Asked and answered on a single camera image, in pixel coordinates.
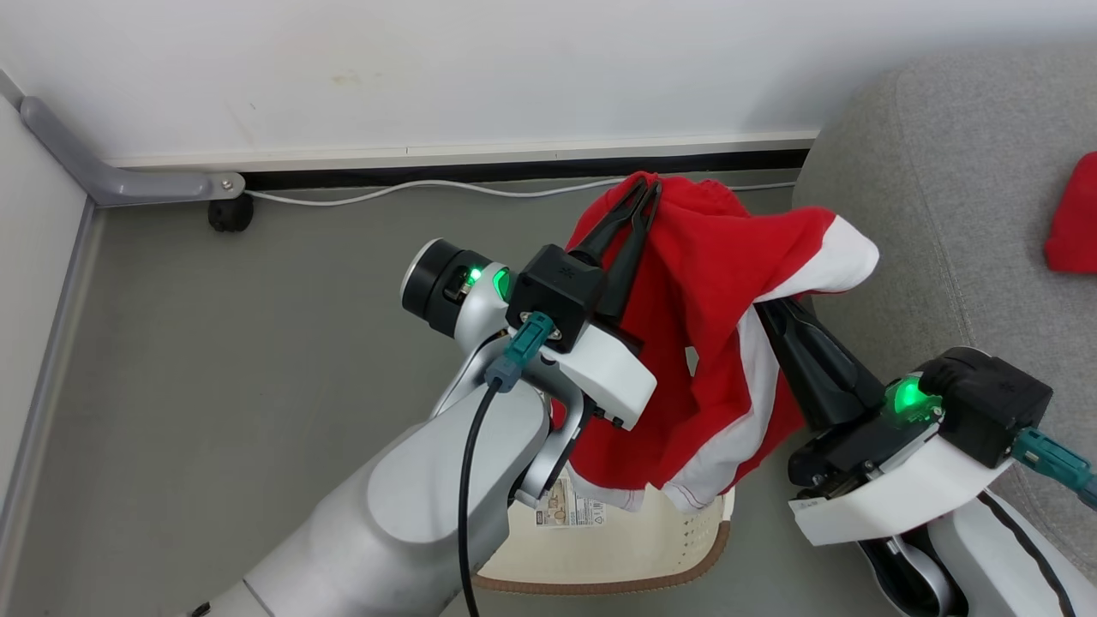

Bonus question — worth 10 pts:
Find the white printed care label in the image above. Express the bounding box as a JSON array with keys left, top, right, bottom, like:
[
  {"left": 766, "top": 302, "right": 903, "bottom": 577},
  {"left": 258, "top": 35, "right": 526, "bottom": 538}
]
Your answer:
[{"left": 535, "top": 476, "right": 607, "bottom": 529}]

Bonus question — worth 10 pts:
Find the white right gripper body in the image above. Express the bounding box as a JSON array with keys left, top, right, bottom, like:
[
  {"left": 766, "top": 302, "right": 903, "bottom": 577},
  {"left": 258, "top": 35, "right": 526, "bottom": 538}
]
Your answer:
[{"left": 787, "top": 374, "right": 1014, "bottom": 548}]

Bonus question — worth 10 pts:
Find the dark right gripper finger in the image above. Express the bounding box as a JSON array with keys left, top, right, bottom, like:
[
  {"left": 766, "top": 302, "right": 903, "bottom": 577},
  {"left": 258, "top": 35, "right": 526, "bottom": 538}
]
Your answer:
[
  {"left": 783, "top": 297, "right": 886, "bottom": 410},
  {"left": 758, "top": 301, "right": 848, "bottom": 431}
]

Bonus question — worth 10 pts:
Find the grey fabric sofa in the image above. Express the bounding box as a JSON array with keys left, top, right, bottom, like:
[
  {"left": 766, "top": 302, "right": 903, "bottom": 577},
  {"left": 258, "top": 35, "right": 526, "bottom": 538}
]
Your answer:
[{"left": 792, "top": 45, "right": 1097, "bottom": 585}]

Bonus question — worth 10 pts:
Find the white floor cable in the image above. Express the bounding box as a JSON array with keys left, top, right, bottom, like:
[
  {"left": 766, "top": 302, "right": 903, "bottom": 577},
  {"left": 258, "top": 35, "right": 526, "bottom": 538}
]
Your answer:
[{"left": 246, "top": 177, "right": 800, "bottom": 209}]

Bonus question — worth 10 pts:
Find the red garment with white trim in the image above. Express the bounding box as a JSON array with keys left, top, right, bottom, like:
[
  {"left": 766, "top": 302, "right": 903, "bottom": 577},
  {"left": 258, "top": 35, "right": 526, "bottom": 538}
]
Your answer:
[{"left": 551, "top": 171, "right": 882, "bottom": 516}]

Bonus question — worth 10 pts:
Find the teal left camera connector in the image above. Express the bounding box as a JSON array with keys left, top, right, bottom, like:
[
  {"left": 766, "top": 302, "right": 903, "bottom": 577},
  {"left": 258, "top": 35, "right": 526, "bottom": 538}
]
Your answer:
[{"left": 485, "top": 310, "right": 557, "bottom": 394}]

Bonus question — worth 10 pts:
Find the black caster wheel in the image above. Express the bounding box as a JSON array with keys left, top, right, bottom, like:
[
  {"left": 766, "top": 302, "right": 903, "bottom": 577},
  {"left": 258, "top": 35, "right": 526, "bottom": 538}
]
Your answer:
[{"left": 207, "top": 195, "right": 255, "bottom": 235}]

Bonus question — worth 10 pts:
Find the plain red garment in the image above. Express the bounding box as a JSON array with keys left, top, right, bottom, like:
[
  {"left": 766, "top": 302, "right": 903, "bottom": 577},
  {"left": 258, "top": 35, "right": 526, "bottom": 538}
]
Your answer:
[{"left": 1044, "top": 151, "right": 1097, "bottom": 275}]

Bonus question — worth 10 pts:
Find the teal camera connector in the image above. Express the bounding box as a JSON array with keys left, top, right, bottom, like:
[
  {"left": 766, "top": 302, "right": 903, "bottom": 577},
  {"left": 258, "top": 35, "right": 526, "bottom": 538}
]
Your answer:
[
  {"left": 485, "top": 310, "right": 557, "bottom": 394},
  {"left": 1010, "top": 428, "right": 1097, "bottom": 512}
]

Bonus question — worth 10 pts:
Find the teal right camera connector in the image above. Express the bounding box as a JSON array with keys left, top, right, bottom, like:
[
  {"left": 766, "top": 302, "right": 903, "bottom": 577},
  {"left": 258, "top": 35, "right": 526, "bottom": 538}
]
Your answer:
[{"left": 1010, "top": 428, "right": 1097, "bottom": 512}]

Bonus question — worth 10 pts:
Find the cream perforated laundry basket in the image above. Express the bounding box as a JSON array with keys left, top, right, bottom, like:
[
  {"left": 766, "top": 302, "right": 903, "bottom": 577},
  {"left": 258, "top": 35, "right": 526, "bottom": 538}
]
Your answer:
[{"left": 471, "top": 482, "right": 737, "bottom": 597}]

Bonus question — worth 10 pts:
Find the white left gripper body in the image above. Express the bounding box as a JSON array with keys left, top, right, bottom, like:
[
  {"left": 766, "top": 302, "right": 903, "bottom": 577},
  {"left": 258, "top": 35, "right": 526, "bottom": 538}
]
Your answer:
[{"left": 547, "top": 320, "right": 660, "bottom": 432}]

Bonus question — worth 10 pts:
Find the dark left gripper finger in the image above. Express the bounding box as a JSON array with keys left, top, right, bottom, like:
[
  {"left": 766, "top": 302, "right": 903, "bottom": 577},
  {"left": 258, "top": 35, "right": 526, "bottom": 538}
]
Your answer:
[
  {"left": 595, "top": 181, "right": 663, "bottom": 328},
  {"left": 567, "top": 177, "right": 652, "bottom": 267}
]

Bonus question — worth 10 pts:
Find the white wall trim strip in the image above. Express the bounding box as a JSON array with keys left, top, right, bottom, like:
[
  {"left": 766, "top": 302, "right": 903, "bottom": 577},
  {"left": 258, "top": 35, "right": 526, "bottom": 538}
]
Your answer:
[{"left": 103, "top": 129, "right": 821, "bottom": 173}]

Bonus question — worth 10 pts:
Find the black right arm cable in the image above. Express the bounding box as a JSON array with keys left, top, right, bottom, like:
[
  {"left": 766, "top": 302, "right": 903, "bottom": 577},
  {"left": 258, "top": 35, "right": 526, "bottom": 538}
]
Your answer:
[{"left": 977, "top": 490, "right": 1082, "bottom": 617}]

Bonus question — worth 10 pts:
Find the grey metal partition foot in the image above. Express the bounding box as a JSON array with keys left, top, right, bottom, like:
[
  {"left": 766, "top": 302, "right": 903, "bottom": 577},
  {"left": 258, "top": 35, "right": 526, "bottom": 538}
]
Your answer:
[{"left": 19, "top": 95, "right": 248, "bottom": 209}]

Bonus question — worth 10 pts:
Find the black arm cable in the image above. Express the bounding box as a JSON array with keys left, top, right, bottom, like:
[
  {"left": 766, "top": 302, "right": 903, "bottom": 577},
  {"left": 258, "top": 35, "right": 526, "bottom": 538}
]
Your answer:
[
  {"left": 977, "top": 490, "right": 1082, "bottom": 617},
  {"left": 457, "top": 380, "right": 507, "bottom": 617}
]

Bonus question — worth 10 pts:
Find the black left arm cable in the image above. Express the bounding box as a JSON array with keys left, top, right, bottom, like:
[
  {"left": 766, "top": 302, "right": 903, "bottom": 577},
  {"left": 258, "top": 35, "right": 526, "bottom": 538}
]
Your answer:
[{"left": 457, "top": 380, "right": 507, "bottom": 617}]

